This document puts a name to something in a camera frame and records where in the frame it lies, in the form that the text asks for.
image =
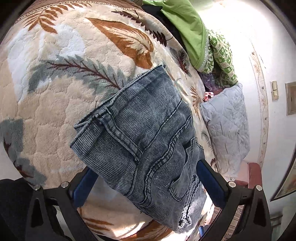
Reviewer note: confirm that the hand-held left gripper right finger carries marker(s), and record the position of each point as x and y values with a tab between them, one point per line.
210	183

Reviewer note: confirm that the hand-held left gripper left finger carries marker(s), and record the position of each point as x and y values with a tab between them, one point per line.
83	187

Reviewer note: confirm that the grey-blue denim pants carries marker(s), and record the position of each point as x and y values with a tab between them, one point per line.
143	143

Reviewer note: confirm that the pink and red headboard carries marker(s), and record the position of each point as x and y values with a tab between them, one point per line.
253	173

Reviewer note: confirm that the striped brown cushion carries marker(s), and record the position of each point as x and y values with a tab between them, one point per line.
233	222

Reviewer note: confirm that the grey quilted pillow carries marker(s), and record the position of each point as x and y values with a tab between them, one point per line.
226	129

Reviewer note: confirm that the small red and white item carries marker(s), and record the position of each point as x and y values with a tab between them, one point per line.
209	95

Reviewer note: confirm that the leaf-print fleece blanket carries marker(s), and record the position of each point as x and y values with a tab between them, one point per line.
57	97

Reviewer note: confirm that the dark purple cloth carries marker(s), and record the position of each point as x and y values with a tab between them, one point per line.
211	82

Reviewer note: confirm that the plain green cloth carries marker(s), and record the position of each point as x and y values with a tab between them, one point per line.
185	30

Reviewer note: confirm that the black cloth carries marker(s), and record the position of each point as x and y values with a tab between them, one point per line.
151	10

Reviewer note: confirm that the framed wall picture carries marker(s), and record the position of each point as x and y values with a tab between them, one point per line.
285	180

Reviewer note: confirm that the beige wall switch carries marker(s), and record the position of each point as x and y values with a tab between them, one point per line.
274	85
275	95

